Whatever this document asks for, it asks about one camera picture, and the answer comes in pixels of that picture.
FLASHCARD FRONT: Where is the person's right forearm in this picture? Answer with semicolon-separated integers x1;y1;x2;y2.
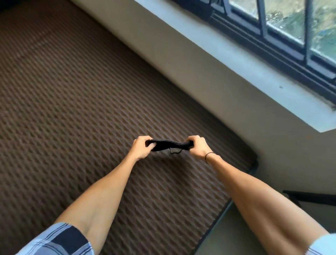
207;153;330;255

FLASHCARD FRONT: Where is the plaid shirt sleeve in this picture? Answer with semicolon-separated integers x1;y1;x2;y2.
16;222;94;255

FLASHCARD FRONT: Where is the person's left forearm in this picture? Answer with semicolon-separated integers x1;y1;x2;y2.
55;154;137;255

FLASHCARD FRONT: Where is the brown quilted mattress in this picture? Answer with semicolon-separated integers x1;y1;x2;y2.
0;0;257;255

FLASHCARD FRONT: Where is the grey window sill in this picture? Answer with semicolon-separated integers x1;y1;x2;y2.
134;0;336;133

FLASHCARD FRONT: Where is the black barred window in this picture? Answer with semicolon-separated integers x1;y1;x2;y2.
171;0;336;104

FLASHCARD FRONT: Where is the person's right hand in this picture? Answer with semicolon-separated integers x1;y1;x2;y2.
186;135;213;161

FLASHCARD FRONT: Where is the black cloth face mask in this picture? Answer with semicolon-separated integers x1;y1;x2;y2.
146;139;194;155

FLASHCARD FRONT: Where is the person's left hand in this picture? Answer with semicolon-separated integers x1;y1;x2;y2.
128;136;157;161

